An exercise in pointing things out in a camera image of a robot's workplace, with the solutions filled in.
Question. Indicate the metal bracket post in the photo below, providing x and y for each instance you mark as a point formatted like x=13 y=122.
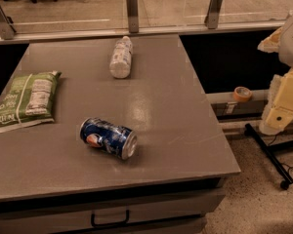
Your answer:
x=133 y=15
x=212 y=18
x=7 y=31

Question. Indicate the blue pepsi can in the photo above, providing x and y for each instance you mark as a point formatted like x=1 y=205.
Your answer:
x=118 y=141

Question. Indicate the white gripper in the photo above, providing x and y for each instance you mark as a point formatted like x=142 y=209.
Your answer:
x=279 y=110

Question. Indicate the clear plastic water bottle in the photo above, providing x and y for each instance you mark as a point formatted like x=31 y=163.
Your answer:
x=121 y=59

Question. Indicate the black stand leg with wheel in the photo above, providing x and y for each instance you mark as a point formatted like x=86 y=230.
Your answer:
x=270 y=149

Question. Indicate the orange tape roll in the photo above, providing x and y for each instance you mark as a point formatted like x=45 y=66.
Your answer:
x=242 y=94

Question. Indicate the left metal bracket post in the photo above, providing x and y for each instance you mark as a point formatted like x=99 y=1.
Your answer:
x=7 y=31

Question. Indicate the grey table drawer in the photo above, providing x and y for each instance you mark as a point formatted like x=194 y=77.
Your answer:
x=173 y=213

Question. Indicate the middle metal bracket post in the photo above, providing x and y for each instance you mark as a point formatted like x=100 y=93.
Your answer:
x=133 y=15

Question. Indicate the black drawer handle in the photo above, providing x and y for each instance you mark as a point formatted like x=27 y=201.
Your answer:
x=109 y=218

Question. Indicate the right metal bracket post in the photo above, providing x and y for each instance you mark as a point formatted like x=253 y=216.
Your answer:
x=212 y=18

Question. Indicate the green chip bag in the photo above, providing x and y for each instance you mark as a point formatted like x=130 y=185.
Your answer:
x=29 y=101

